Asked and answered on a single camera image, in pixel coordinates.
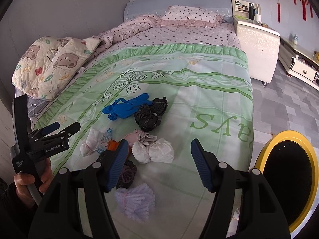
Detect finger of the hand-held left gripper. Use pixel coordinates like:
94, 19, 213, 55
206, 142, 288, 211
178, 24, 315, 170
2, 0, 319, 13
29, 121, 61, 139
37, 122, 81, 146

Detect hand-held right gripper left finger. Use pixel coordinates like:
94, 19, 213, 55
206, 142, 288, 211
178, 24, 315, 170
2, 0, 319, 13
27, 139, 130, 239

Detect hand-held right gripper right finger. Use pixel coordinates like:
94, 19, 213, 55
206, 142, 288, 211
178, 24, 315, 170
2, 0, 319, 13
191, 138, 292, 239

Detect pink grey knotted cloth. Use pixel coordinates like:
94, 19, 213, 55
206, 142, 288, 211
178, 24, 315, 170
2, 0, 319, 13
124, 129, 158, 146

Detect lilac fluffy sock pair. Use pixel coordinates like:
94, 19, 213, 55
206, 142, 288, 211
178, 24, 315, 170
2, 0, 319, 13
115, 183, 156, 222

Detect yellow trash bin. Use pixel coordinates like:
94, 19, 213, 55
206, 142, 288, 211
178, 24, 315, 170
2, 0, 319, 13
253, 130, 318, 235

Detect person's left forearm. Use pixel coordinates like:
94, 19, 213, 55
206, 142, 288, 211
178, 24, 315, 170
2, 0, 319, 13
0, 178, 39, 239

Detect person's left hand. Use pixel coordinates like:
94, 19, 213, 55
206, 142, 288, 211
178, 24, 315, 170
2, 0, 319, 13
14, 158, 53, 194

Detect dark purple sock bundle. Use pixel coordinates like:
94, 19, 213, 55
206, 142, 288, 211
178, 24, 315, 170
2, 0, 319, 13
116, 160, 137, 190

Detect orange sock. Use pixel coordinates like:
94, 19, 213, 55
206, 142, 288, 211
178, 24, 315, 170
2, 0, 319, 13
107, 139, 122, 152

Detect white patterned sock pair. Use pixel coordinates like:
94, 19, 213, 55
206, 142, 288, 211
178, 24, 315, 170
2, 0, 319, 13
80, 127, 114, 157

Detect white sock bundle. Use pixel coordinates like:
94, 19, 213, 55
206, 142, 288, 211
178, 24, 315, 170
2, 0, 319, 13
132, 138, 175, 164

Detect black plastic bag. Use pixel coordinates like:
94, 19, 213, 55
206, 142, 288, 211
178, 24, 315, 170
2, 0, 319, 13
134, 105, 162, 132
150, 97, 168, 117

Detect blue sock pair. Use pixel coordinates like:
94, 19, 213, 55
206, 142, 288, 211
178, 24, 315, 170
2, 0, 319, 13
102, 93, 152, 120

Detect green printed blanket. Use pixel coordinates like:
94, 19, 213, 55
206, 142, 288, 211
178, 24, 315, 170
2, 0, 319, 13
32, 44, 255, 239

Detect bear print quilt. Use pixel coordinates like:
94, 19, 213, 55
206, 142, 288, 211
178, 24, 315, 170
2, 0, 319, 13
11, 36, 102, 101

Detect black bin liner bag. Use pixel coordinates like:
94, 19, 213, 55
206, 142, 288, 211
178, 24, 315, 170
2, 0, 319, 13
263, 141, 313, 226

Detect pink dotted duvet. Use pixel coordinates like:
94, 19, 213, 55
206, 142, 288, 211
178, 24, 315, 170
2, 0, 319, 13
82, 14, 161, 55

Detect white nightstand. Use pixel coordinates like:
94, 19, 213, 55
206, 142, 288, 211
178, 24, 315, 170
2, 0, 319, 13
235, 20, 281, 87

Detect dotted bed sheet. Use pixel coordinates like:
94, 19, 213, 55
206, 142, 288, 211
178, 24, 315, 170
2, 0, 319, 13
135, 22, 241, 50

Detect white low cabinet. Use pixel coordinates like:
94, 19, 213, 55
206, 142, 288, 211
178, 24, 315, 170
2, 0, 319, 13
277, 36, 319, 92

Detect dotted ruffled pillow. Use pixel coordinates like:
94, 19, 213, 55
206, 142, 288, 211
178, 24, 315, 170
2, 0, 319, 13
157, 5, 223, 28

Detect white desktop organizer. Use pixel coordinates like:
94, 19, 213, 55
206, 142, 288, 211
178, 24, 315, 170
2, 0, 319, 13
231, 0, 261, 21

